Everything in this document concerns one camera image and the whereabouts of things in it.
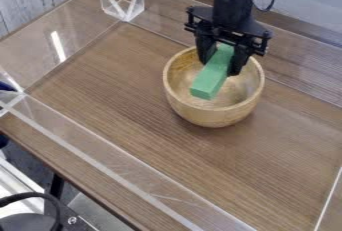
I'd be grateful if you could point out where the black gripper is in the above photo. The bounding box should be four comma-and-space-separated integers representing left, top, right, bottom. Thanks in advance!
184, 6, 272, 76

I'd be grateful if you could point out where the green rectangular block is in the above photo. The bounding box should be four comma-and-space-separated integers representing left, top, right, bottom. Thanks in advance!
190, 44, 234, 100

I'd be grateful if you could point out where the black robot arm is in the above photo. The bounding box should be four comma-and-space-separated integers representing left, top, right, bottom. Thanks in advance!
184, 0, 275, 76

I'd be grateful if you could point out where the light wooden bowl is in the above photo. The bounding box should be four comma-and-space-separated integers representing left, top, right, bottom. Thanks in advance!
163, 47, 266, 128

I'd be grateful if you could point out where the blue object at left edge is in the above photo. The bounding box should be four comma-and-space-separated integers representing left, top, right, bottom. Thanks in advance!
0, 81, 17, 92

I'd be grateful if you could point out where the black table leg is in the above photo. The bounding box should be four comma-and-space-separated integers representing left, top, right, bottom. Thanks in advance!
49, 174, 64, 199

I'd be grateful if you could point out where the clear acrylic corner bracket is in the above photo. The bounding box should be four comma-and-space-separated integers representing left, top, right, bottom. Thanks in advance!
100, 0, 144, 22

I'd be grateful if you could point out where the clear acrylic front wall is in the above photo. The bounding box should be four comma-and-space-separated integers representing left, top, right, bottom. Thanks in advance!
0, 69, 256, 231

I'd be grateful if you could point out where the grey metal base plate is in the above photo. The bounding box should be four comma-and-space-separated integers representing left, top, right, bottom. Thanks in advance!
59, 203, 99, 231

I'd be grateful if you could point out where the black cable loop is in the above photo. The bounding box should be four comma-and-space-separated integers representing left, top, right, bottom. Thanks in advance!
0, 192, 63, 231

